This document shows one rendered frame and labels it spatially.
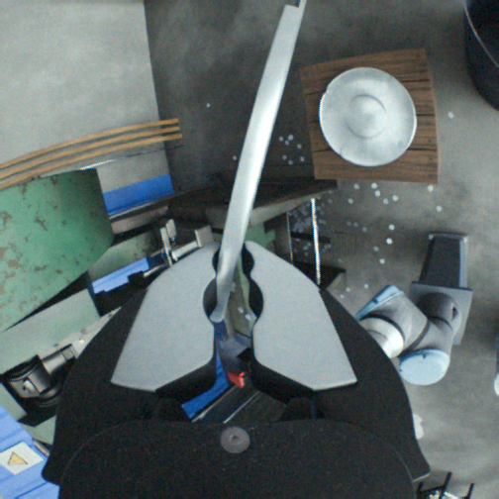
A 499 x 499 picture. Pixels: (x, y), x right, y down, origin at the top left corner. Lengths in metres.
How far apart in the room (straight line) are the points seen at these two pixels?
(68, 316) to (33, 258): 0.31
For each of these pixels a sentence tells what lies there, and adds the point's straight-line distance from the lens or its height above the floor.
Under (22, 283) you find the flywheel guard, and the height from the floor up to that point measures 1.17.
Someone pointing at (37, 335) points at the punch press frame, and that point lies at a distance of 0.73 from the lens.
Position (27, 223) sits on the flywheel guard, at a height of 1.13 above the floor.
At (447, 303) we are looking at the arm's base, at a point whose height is 0.48.
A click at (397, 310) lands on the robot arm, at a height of 0.65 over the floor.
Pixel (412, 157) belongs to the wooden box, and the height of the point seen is 0.35.
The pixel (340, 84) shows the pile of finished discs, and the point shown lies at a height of 0.36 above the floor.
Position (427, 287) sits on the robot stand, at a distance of 0.77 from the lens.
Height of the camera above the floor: 1.12
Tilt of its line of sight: 39 degrees down
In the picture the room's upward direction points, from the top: 119 degrees counter-clockwise
